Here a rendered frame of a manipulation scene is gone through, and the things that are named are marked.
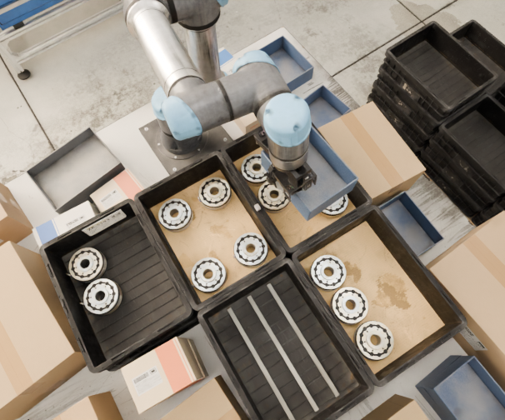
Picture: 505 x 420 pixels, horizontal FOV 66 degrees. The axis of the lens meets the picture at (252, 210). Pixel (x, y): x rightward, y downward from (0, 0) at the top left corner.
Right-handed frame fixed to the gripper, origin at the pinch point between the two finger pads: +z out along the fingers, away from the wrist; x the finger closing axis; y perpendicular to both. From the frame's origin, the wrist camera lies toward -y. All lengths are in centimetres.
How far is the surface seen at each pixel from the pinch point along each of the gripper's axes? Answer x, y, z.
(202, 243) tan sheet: -27.0, -7.4, 26.5
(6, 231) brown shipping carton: -79, -48, 25
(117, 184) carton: -41, -44, 31
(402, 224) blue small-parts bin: 33, 21, 44
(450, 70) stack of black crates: 110, -25, 73
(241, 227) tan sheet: -14.1, -4.9, 27.7
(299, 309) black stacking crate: -13.5, 25.5, 27.8
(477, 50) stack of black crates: 149, -35, 99
